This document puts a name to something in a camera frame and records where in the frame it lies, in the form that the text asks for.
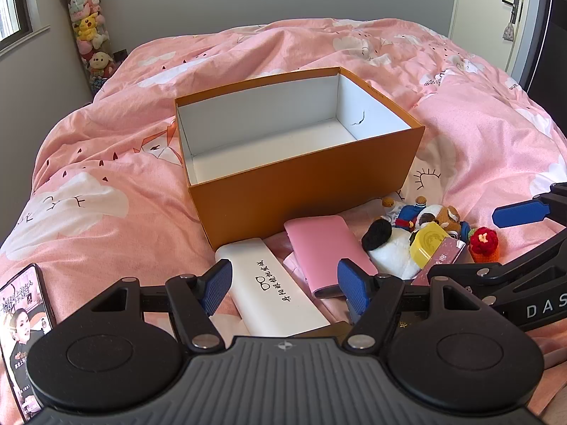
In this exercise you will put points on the clear tube of plush toys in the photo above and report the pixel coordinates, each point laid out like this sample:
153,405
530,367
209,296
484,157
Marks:
88,26

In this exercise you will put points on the printed card box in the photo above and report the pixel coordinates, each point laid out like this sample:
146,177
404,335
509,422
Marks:
445,254

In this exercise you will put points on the white panda plush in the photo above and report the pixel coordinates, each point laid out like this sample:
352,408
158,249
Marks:
394,252

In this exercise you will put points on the yellow round-print box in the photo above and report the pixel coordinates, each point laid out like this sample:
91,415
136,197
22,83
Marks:
429,240

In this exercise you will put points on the orange cardboard box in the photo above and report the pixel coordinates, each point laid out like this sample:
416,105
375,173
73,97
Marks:
301,195

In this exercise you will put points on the black smartphone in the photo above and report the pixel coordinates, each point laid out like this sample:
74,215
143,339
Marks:
24,318

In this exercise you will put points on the pink printed blanket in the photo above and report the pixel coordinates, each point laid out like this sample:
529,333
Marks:
110,150

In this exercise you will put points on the cream door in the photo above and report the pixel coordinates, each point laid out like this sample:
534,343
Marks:
483,9

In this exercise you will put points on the white glasses case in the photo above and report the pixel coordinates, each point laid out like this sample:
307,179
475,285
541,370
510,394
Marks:
274,292

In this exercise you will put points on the brown bear doll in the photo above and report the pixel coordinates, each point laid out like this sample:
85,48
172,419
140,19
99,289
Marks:
443,219

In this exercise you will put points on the blue sailor doll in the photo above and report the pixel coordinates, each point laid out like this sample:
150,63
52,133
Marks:
407,217

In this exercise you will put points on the black wall socket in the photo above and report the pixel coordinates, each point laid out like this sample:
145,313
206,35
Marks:
120,55

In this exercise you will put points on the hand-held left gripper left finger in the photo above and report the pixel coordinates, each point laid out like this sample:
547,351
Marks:
217,287

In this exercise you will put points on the pink glasses case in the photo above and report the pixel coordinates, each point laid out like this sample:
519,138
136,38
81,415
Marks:
319,248

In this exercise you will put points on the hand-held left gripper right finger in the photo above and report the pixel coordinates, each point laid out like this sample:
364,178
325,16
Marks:
354,284

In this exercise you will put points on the small hanging pouch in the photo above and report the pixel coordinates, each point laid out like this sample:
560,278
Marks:
509,32

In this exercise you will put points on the window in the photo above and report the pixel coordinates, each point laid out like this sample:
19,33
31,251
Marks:
13,4

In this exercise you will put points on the red crochet flower pot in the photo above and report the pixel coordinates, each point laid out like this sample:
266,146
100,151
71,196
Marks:
483,241

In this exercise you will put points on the dark wardrobe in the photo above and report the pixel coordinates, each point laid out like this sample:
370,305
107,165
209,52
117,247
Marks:
551,31

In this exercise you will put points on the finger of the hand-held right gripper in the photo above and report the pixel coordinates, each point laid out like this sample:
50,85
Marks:
518,214
469,272

